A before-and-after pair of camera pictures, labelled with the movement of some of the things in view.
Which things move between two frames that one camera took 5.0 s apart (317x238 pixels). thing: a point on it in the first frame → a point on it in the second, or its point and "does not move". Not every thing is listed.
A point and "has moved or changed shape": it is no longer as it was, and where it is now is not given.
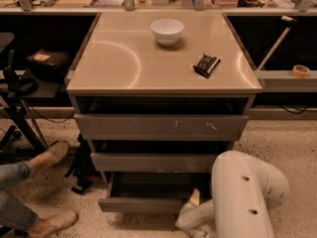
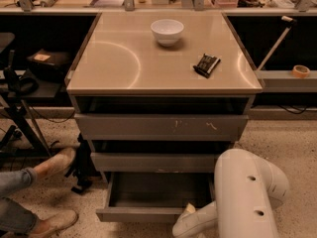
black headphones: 19,84 does not move
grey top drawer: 159,127 does not move
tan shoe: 49,225 does not move
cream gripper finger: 195,197 → 190,208
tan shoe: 56,151 → 55,165
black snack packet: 206,64 does not move
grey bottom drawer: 153,192 has moved or changed shape
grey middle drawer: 150,162 does not move
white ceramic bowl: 166,31 does not move
